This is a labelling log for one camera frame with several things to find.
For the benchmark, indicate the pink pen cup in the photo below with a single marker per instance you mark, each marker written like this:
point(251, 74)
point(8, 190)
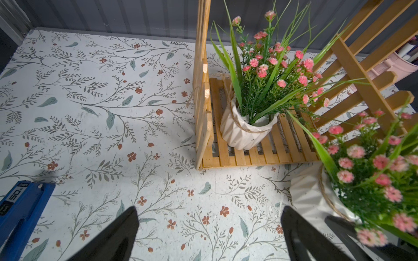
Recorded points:
point(394, 63)

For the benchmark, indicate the blue stapler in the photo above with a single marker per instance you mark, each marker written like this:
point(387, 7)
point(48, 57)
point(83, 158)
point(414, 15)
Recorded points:
point(21, 210)

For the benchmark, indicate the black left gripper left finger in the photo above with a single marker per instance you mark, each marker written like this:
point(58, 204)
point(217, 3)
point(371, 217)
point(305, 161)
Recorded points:
point(115, 242)

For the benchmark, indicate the wooden two-tier rack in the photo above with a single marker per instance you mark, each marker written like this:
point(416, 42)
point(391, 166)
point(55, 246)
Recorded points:
point(287, 143)

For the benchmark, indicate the pink flower pot two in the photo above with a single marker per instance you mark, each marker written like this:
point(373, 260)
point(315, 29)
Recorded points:
point(372, 182)

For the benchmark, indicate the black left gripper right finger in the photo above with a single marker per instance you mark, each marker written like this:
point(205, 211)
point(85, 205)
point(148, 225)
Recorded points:
point(303, 240)

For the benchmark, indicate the floral table mat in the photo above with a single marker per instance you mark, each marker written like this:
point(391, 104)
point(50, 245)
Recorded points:
point(110, 121)

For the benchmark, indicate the pink flower pot one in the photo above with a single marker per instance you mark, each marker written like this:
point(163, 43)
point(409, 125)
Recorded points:
point(266, 80)

